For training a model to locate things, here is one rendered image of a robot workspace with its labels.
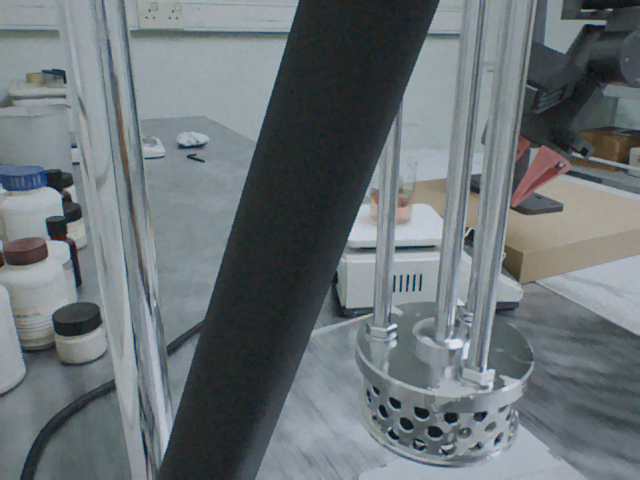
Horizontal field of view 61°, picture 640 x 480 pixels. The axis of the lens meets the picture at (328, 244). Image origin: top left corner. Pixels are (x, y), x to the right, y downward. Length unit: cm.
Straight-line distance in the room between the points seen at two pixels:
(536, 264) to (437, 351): 51
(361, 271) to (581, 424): 24
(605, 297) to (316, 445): 41
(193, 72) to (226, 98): 15
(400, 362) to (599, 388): 35
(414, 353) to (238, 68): 191
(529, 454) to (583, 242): 39
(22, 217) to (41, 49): 130
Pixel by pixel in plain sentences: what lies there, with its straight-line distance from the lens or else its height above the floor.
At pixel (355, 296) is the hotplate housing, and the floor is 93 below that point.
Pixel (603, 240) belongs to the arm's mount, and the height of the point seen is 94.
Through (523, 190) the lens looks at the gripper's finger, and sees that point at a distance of 65.
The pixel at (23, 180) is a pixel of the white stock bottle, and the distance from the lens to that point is 72.
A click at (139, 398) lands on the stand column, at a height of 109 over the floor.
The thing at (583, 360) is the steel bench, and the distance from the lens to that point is 57.
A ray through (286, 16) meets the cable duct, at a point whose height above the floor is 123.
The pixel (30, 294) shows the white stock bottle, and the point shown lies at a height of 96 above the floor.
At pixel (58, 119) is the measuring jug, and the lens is 109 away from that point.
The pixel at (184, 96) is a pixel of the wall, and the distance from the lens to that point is 203.
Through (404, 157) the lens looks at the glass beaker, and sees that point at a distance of 61.
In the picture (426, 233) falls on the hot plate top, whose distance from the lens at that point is 58.
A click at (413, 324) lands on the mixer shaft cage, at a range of 23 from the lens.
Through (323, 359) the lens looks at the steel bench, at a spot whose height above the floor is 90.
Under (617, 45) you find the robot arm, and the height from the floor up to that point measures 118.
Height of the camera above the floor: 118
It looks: 21 degrees down
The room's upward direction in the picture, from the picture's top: 1 degrees clockwise
